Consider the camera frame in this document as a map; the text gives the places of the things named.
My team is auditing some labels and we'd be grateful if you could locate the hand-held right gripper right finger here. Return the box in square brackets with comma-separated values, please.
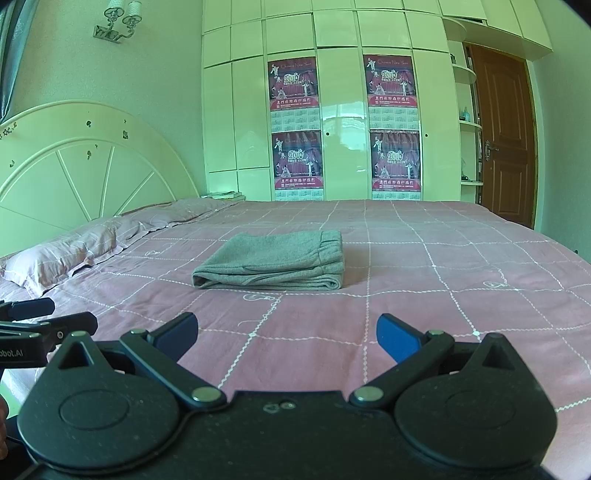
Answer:
[348, 313, 530, 411]

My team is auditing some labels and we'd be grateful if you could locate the silver wall lamp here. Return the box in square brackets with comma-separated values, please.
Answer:
[92, 0, 145, 45]

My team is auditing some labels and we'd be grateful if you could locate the pink checked bedsheet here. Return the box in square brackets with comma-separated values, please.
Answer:
[0, 198, 591, 467]

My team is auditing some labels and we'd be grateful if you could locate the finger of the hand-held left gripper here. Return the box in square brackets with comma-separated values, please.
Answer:
[0, 297, 56, 322]
[0, 311, 99, 352]

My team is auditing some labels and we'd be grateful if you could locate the pink pillow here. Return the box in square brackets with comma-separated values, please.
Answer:
[124, 198, 242, 230]
[0, 216, 154, 299]

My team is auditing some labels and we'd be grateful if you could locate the grey curtain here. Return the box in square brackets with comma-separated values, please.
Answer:
[0, 0, 38, 124]

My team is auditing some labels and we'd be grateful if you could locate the red calendar wall poster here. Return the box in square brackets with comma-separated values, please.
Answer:
[369, 130, 423, 201]
[363, 54, 420, 131]
[271, 130, 325, 202]
[268, 56, 320, 133]

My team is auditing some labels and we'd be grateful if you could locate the brown wooden door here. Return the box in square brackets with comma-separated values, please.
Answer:
[464, 43, 539, 230]

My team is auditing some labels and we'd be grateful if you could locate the person's left hand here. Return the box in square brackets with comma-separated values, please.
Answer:
[0, 401, 10, 459]

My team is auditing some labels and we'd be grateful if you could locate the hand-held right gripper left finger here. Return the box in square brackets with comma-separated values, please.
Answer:
[58, 312, 228, 411]

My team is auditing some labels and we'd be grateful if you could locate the cream corner shelf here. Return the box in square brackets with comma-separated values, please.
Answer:
[444, 17, 485, 205]

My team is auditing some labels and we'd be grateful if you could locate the cream arched headboard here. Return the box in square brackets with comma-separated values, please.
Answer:
[0, 101, 202, 259]

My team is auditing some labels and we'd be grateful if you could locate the cream glossy wardrobe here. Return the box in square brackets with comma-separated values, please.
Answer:
[202, 0, 553, 204]

